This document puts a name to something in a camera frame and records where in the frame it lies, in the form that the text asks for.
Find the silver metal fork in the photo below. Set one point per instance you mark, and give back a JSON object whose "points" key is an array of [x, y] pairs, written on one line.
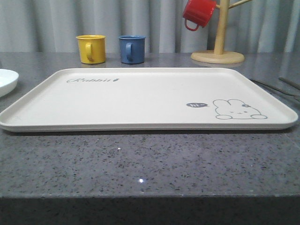
{"points": [[274, 88]]}

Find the white round plate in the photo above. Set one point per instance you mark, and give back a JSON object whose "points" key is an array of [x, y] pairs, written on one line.
{"points": [[8, 81]]}

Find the blue enamel mug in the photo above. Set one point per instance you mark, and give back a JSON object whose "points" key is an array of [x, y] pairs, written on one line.
{"points": [[132, 49]]}

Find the beige rabbit serving tray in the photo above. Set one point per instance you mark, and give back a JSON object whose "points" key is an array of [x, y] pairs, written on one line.
{"points": [[92, 99]]}

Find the yellow enamel mug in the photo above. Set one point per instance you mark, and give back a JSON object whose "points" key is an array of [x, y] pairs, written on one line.
{"points": [[91, 48]]}

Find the wooden mug tree stand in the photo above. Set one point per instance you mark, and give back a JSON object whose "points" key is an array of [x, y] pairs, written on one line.
{"points": [[219, 55]]}

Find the red enamel mug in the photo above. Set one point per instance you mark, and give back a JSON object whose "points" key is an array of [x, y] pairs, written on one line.
{"points": [[198, 12]]}

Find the grey pleated curtain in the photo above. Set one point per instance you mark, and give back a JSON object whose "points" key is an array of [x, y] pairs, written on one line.
{"points": [[258, 26]]}

